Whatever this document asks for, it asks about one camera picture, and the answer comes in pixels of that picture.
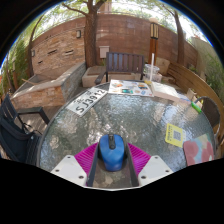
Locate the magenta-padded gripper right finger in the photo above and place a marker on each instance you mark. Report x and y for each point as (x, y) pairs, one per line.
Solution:
(154, 168)

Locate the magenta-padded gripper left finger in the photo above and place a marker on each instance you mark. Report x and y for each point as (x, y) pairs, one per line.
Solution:
(68, 168)

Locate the blue computer mouse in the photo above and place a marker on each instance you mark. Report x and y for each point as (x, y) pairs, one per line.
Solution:
(112, 155)

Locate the pink patchwork-print mouse pad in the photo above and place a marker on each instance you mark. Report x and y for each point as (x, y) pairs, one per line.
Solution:
(199, 150)

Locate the yellow square card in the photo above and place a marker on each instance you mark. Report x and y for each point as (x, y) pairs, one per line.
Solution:
(174, 135)

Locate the white licence plate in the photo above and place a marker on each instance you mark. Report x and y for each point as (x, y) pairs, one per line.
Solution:
(85, 102)

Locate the small pale booklet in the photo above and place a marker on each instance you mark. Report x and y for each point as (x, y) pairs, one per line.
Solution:
(183, 99)

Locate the stone raised garden bed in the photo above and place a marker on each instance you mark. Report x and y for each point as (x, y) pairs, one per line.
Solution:
(50, 90)

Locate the colourful printed magazine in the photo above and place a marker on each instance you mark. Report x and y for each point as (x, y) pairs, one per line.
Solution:
(130, 88)

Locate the pale stone block seat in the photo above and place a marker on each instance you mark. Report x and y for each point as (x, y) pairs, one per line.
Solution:
(90, 78)

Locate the curved wooden bench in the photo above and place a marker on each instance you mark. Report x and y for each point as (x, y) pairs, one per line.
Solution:
(190, 81)

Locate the clear plastic cup with straw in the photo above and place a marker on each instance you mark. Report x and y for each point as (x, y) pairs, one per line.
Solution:
(150, 71)

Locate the leaning pale stone slab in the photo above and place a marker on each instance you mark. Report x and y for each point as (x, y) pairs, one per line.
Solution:
(163, 66)

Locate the dark wooden slatted chair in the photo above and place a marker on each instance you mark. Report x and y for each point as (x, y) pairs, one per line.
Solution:
(123, 63)

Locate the slim straight tree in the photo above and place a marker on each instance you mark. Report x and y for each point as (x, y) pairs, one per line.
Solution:
(180, 40)

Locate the thick forked tree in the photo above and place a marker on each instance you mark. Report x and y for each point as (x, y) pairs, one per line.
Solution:
(90, 36)

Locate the black wall lantern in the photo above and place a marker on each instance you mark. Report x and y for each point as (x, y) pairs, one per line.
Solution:
(33, 53)
(78, 34)

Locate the grey wall utility box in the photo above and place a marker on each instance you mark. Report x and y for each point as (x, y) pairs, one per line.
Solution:
(104, 51)

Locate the wooden garden lamp post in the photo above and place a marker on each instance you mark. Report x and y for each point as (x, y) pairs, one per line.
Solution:
(153, 36)

